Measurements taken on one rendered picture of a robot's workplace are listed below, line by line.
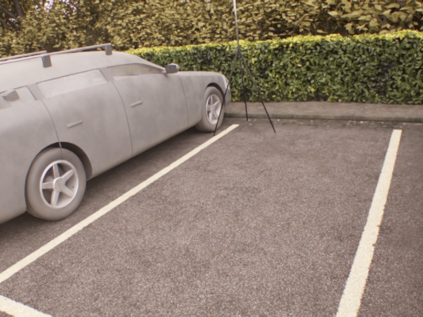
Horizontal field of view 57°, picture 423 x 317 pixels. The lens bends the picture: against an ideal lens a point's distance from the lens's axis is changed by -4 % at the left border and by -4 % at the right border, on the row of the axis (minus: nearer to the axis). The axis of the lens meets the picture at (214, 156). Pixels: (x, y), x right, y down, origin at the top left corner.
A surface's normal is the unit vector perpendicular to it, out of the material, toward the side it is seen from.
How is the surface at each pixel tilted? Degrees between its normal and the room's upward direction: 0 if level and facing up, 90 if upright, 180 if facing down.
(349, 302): 0
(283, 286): 0
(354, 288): 0
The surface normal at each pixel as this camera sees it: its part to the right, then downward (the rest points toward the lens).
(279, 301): -0.11, -0.94
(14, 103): 0.60, -0.53
